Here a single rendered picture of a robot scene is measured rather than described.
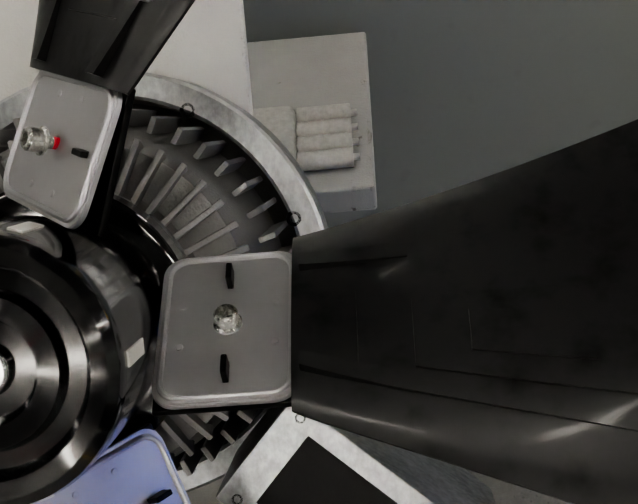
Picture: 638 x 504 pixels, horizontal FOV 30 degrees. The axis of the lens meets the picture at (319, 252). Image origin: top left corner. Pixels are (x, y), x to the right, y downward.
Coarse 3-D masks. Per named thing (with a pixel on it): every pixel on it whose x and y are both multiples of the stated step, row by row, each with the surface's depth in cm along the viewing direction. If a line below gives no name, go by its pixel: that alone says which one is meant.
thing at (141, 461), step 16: (144, 432) 58; (112, 448) 57; (128, 448) 57; (144, 448) 58; (160, 448) 59; (96, 464) 56; (112, 464) 57; (128, 464) 57; (144, 464) 58; (160, 464) 59; (80, 480) 55; (96, 480) 56; (112, 480) 57; (128, 480) 57; (144, 480) 58; (160, 480) 58; (176, 480) 59; (64, 496) 55; (80, 496) 55; (96, 496) 56; (112, 496) 56; (128, 496) 57; (144, 496) 58; (176, 496) 59
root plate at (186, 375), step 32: (224, 256) 57; (256, 256) 57; (288, 256) 57; (192, 288) 56; (224, 288) 56; (256, 288) 56; (288, 288) 56; (160, 320) 55; (192, 320) 55; (256, 320) 55; (288, 320) 54; (160, 352) 54; (192, 352) 54; (224, 352) 54; (256, 352) 53; (288, 352) 53; (160, 384) 52; (192, 384) 52; (224, 384) 52; (256, 384) 52; (288, 384) 52
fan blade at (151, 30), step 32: (64, 0) 55; (96, 0) 52; (128, 0) 51; (160, 0) 49; (192, 0) 49; (64, 32) 54; (96, 32) 52; (128, 32) 50; (160, 32) 49; (32, 64) 57; (64, 64) 54; (96, 64) 51; (128, 64) 50
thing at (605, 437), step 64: (448, 192) 58; (512, 192) 57; (576, 192) 56; (320, 256) 56; (384, 256) 55; (448, 256) 55; (512, 256) 54; (576, 256) 54; (320, 320) 53; (384, 320) 53; (448, 320) 52; (512, 320) 52; (576, 320) 52; (320, 384) 51; (384, 384) 51; (448, 384) 51; (512, 384) 51; (576, 384) 50; (448, 448) 49; (512, 448) 49; (576, 448) 49
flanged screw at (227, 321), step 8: (224, 304) 54; (216, 312) 54; (224, 312) 55; (232, 312) 54; (216, 320) 54; (224, 320) 54; (232, 320) 54; (240, 320) 55; (216, 328) 54; (224, 328) 54; (232, 328) 54
